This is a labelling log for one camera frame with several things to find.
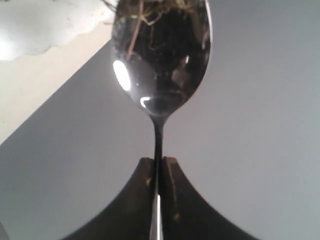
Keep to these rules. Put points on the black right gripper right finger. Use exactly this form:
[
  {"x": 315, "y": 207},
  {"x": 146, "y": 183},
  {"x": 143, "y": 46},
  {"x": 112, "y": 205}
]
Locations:
[{"x": 186, "y": 215}]

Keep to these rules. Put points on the stainless steel spork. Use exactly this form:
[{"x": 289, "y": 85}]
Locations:
[{"x": 160, "y": 66}]

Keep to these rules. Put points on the dark soil in pot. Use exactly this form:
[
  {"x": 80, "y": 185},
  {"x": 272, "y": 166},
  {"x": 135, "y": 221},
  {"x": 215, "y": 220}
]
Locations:
[{"x": 148, "y": 11}]

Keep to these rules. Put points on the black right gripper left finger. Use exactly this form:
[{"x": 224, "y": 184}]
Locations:
[{"x": 129, "y": 215}]

